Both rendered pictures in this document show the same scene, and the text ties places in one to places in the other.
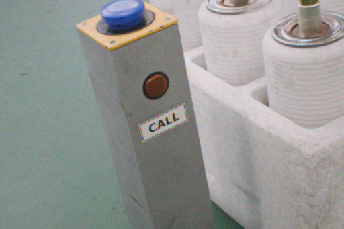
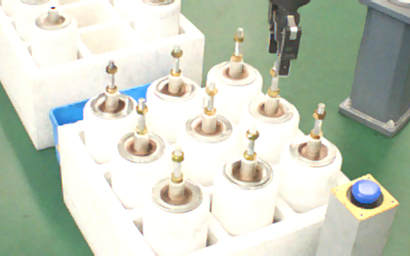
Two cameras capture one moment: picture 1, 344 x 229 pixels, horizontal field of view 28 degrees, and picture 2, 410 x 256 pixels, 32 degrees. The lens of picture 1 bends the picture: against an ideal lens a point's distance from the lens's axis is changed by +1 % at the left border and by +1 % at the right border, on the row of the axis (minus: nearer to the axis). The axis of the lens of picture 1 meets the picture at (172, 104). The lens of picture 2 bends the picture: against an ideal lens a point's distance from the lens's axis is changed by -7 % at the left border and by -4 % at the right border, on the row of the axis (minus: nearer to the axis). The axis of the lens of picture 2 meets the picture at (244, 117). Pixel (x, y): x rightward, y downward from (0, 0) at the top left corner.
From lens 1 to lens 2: 1.21 m
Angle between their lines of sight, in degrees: 79
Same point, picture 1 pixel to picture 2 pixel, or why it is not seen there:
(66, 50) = not seen: outside the picture
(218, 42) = (269, 203)
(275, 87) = (325, 191)
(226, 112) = (303, 231)
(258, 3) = (263, 164)
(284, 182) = not seen: hidden behind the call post
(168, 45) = not seen: hidden behind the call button
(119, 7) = (370, 188)
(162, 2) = (201, 218)
